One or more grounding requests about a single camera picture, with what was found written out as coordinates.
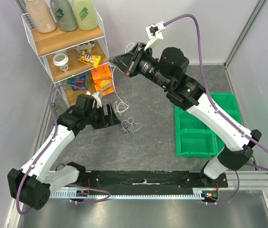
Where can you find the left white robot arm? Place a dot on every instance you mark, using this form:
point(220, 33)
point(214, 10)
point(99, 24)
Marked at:
point(32, 184)

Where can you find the top orange snack box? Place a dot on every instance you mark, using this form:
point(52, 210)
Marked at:
point(101, 73)

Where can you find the blue snack package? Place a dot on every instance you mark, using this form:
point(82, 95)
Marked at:
point(79, 81)

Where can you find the orange snack box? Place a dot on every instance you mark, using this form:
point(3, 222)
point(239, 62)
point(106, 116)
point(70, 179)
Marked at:
point(101, 73)
point(105, 86)

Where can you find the beige bottle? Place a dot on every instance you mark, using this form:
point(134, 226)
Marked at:
point(41, 16)

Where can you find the grey green bottle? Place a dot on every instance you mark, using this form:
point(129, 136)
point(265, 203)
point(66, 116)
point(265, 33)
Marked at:
point(64, 15)

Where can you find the white lidded paper cup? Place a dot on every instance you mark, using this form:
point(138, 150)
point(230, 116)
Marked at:
point(60, 60)

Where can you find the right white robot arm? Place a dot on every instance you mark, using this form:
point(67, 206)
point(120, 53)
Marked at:
point(168, 72)

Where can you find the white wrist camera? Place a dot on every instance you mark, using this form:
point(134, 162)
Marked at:
point(154, 32)
point(97, 96)

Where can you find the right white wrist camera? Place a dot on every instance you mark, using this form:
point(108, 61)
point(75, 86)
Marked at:
point(154, 32)

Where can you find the light green bottle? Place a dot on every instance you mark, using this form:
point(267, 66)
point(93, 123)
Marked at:
point(85, 14)

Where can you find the grey slotted cable duct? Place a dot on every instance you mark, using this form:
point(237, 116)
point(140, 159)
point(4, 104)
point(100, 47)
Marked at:
point(83, 194)

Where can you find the green compartment bin tray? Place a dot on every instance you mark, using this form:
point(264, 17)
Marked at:
point(194, 138)

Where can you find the lower orange snack box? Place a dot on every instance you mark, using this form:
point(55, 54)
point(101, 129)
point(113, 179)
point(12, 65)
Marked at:
point(105, 86)

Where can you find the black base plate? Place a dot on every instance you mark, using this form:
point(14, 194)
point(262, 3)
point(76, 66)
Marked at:
point(189, 179)

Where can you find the yellow candy bag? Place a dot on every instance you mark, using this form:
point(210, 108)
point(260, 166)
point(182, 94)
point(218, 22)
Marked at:
point(91, 60)

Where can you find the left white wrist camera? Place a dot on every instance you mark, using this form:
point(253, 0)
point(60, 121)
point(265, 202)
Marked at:
point(97, 96)

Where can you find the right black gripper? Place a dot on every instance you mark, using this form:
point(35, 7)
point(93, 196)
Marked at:
point(135, 61)

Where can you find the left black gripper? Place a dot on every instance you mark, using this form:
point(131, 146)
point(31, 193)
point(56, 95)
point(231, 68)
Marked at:
point(113, 120)

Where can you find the chobani yogurt pack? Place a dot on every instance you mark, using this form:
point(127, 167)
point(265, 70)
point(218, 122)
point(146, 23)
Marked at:
point(87, 47)

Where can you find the white wire wooden shelf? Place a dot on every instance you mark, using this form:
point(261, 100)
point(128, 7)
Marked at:
point(46, 45)

